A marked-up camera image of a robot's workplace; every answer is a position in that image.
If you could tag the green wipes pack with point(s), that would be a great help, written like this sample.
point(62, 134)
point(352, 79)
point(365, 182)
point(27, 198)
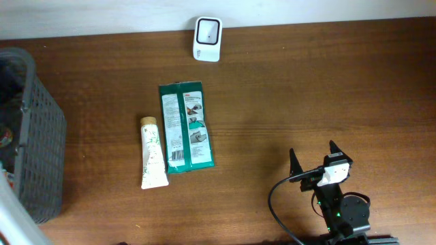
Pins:
point(187, 142)

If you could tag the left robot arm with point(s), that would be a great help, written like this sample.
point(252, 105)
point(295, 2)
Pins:
point(17, 227)

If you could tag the green lid jar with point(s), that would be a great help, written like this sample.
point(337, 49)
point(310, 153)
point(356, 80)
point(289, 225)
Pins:
point(6, 135)

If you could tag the white cream tube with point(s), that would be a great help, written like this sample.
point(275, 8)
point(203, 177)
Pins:
point(153, 164)

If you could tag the grey plastic mesh basket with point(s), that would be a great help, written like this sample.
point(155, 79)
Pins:
point(35, 158)

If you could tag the white barcode scanner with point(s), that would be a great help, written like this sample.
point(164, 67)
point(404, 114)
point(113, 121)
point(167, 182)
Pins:
point(207, 39)

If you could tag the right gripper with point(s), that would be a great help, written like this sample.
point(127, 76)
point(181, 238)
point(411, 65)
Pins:
point(310, 182)

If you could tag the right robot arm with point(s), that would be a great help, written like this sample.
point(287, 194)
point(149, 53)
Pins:
point(346, 214)

